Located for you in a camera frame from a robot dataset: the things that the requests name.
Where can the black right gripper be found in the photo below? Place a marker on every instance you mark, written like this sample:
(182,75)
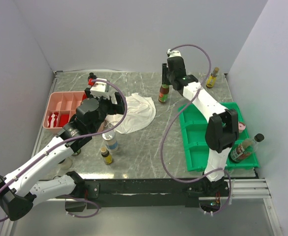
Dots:
(165,69)

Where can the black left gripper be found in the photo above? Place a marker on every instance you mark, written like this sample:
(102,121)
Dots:
(114,108)

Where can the red sauce bottle yellow cap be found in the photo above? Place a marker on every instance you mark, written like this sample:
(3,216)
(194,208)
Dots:
(163,93)

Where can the pink lid spice jar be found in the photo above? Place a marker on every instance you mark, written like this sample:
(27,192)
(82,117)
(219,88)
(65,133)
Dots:
(241,127)

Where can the dark sauce bottle black cap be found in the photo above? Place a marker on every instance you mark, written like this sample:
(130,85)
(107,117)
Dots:
(246,148)

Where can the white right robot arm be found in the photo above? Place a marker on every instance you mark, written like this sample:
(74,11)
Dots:
(222,124)

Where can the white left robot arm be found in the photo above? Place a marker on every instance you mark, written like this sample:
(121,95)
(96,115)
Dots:
(21,189)

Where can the red packet front compartment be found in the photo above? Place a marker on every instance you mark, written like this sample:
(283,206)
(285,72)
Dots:
(64,118)

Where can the pink compartment tray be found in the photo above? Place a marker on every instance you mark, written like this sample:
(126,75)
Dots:
(63,102)

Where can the black cap spice jar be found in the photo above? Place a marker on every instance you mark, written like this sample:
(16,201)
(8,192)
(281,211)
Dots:
(92,76)

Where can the silver lid jar near front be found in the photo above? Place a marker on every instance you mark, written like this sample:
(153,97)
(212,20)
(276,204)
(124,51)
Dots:
(111,141)

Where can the red white striped packet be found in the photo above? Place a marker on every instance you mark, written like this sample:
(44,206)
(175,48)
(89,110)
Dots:
(52,119)

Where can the white crumpled cloth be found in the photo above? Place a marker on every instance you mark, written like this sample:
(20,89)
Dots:
(140,113)

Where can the yellow bottle cork cap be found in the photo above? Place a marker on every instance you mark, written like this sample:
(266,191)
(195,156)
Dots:
(212,78)

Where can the small yellow dropper bottle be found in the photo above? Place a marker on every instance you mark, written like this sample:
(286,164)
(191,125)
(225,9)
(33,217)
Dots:
(107,157)

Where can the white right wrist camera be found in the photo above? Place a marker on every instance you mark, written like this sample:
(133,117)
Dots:
(173,53)

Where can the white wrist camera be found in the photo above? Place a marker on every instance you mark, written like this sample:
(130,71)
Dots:
(99,89)
(173,53)

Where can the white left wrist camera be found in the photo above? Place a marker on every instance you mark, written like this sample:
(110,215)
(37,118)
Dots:
(99,89)

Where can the black front mounting rail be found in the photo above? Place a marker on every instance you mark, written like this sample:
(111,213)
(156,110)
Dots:
(150,192)

